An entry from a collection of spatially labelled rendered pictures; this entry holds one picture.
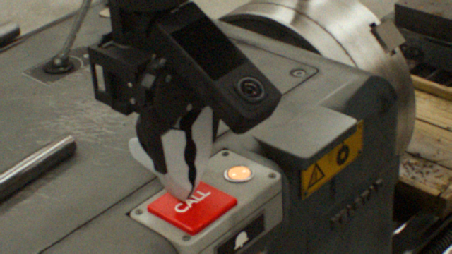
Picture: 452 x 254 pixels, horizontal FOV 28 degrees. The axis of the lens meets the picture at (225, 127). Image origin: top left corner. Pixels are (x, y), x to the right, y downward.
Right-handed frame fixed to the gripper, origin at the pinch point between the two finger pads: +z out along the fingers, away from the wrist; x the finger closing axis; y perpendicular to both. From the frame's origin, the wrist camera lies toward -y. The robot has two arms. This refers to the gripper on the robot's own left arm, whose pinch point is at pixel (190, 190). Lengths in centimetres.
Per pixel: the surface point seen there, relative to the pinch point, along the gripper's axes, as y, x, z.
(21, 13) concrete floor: 286, -171, 128
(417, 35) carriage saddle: 35, -98, 35
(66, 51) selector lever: 30.5, -10.8, 0.2
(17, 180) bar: 14.6, 8.3, 0.6
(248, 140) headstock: 3.3, -11.6, 2.0
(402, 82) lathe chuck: 8, -48, 14
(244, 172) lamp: -0.5, -6.7, 1.6
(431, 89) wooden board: 24, -85, 38
